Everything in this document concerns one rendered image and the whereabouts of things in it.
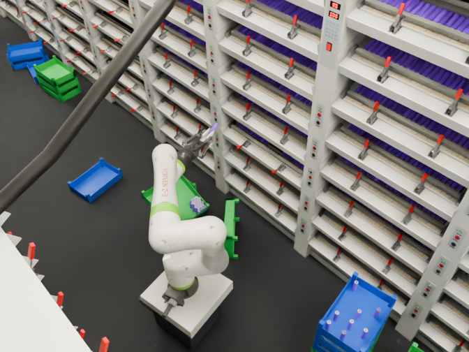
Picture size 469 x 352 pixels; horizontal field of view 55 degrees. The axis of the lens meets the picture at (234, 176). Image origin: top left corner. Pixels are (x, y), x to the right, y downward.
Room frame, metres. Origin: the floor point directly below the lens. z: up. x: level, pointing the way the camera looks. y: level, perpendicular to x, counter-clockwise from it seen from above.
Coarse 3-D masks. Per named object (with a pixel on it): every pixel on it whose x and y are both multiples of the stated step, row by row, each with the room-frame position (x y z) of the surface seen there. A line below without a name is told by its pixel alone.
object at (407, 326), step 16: (464, 208) 1.03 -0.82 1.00; (464, 224) 1.01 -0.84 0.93; (448, 240) 1.03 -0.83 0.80; (464, 240) 0.99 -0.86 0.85; (448, 256) 1.01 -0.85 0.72; (432, 272) 1.02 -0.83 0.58; (448, 272) 0.99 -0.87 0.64; (416, 288) 1.04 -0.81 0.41; (432, 304) 0.98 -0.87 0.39; (400, 320) 1.04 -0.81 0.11; (416, 320) 1.00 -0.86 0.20
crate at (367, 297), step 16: (368, 288) 1.00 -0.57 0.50; (336, 304) 0.94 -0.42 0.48; (352, 304) 0.94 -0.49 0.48; (368, 304) 0.94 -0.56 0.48; (384, 304) 0.93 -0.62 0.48; (320, 320) 0.83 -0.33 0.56; (368, 320) 0.86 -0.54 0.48; (384, 320) 0.84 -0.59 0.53; (336, 336) 0.80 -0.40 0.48; (352, 336) 0.80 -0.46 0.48; (368, 336) 0.80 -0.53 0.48
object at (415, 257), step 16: (320, 192) 1.52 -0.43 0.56; (336, 192) 1.49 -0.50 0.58; (336, 208) 1.42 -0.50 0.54; (352, 208) 1.41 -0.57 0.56; (368, 208) 1.39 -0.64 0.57; (352, 224) 1.33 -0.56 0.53; (368, 224) 1.31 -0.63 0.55; (384, 224) 1.28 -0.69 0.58; (384, 240) 1.22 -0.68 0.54; (400, 240) 1.20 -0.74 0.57; (416, 240) 1.19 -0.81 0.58; (400, 256) 1.13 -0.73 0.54; (416, 256) 1.12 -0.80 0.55; (432, 256) 1.10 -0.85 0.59
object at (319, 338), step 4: (380, 328) 0.84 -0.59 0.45; (316, 332) 0.82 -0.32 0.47; (316, 336) 0.82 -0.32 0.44; (320, 336) 0.82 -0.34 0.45; (376, 336) 0.83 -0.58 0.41; (316, 340) 0.82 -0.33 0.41; (320, 340) 0.81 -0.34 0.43; (324, 340) 0.80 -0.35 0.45; (324, 344) 0.79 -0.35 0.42; (328, 344) 0.78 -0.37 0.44; (328, 348) 0.78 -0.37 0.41; (332, 348) 0.77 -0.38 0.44; (336, 348) 0.76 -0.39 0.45; (368, 348) 0.76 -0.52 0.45
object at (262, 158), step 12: (228, 120) 2.05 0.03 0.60; (228, 132) 2.01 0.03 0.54; (240, 144) 1.91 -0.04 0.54; (252, 144) 1.90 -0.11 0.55; (252, 156) 1.85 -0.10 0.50; (264, 156) 1.80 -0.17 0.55; (276, 168) 1.71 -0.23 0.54; (288, 168) 1.69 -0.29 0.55; (288, 180) 1.63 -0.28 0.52; (300, 180) 1.61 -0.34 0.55
